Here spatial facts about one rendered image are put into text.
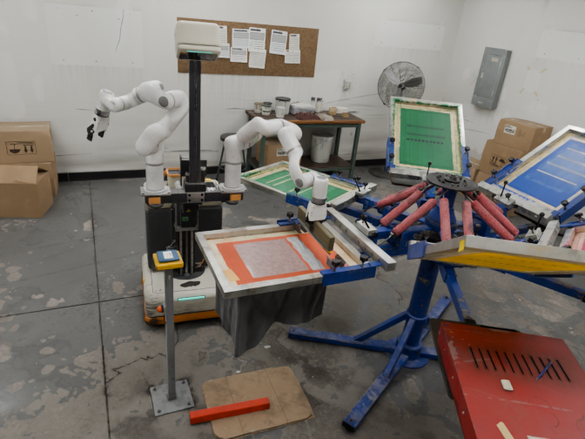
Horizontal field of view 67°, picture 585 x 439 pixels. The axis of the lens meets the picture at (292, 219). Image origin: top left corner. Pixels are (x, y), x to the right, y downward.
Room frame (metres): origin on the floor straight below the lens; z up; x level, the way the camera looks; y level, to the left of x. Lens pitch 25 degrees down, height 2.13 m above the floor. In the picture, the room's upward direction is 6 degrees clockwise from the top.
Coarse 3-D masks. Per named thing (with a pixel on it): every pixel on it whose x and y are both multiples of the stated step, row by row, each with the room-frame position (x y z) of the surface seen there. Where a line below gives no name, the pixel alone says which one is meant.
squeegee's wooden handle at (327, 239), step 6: (300, 210) 2.25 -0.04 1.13; (300, 216) 2.25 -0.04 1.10; (306, 222) 2.17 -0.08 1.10; (318, 222) 2.10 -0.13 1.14; (318, 228) 2.06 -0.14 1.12; (324, 228) 2.04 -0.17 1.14; (318, 234) 2.05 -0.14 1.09; (324, 234) 2.00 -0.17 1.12; (330, 234) 1.98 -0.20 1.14; (324, 240) 1.99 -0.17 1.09; (330, 240) 1.95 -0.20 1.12; (330, 246) 1.95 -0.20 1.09
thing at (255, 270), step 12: (312, 252) 2.11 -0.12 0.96; (324, 252) 2.12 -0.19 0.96; (228, 264) 1.90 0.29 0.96; (240, 264) 1.91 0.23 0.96; (252, 264) 1.92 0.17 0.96; (264, 264) 1.93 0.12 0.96; (276, 264) 1.94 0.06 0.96; (288, 264) 1.96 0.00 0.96; (300, 264) 1.97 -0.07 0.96; (324, 264) 1.99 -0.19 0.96; (240, 276) 1.80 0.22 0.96; (252, 276) 1.81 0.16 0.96; (264, 276) 1.82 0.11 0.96; (276, 276) 1.83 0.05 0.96; (288, 276) 1.84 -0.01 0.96
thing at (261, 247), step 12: (252, 240) 2.17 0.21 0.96; (264, 240) 2.18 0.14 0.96; (276, 240) 2.19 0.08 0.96; (312, 240) 2.24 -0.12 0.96; (228, 252) 2.01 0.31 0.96; (240, 252) 2.03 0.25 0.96; (252, 252) 2.04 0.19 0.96; (264, 252) 2.05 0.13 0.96; (276, 252) 2.07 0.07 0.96; (288, 252) 2.08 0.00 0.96
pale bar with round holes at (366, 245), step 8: (328, 208) 2.53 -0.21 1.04; (336, 216) 2.42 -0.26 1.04; (336, 224) 2.39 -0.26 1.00; (344, 224) 2.32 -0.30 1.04; (352, 224) 2.33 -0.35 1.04; (344, 232) 2.31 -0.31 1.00; (352, 232) 2.24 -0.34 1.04; (360, 232) 2.24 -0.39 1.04; (360, 240) 2.15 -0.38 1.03; (368, 240) 2.14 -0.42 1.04; (368, 248) 2.08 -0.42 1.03; (376, 248) 2.06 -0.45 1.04; (376, 256) 2.01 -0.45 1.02; (384, 256) 1.99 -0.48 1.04; (384, 264) 1.95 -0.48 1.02; (392, 264) 1.93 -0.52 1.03
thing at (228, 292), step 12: (240, 228) 2.23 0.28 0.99; (252, 228) 2.25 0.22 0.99; (264, 228) 2.27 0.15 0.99; (276, 228) 2.30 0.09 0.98; (288, 228) 2.33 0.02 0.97; (204, 240) 2.04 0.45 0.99; (336, 240) 2.24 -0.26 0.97; (204, 252) 1.94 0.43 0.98; (348, 252) 2.12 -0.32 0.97; (216, 264) 1.83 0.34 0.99; (216, 276) 1.73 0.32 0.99; (300, 276) 1.80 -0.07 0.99; (312, 276) 1.81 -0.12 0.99; (228, 288) 1.64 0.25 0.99; (240, 288) 1.65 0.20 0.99; (252, 288) 1.66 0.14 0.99; (264, 288) 1.69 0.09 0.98; (276, 288) 1.71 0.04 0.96
